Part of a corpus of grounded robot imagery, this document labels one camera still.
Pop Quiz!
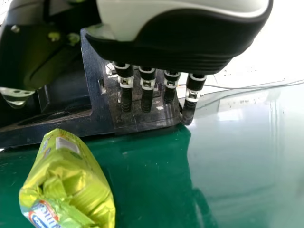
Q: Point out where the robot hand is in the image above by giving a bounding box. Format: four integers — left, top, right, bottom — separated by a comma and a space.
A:
0, 0, 274, 126

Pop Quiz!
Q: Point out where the black oven with glass door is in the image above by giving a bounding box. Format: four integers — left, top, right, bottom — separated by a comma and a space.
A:
0, 28, 184, 148

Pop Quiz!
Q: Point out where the yellow-green biscuit packet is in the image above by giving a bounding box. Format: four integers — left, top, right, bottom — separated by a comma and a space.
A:
19, 128, 117, 228

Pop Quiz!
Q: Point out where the thin white cable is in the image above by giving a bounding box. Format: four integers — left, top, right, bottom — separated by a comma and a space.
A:
201, 79, 304, 93

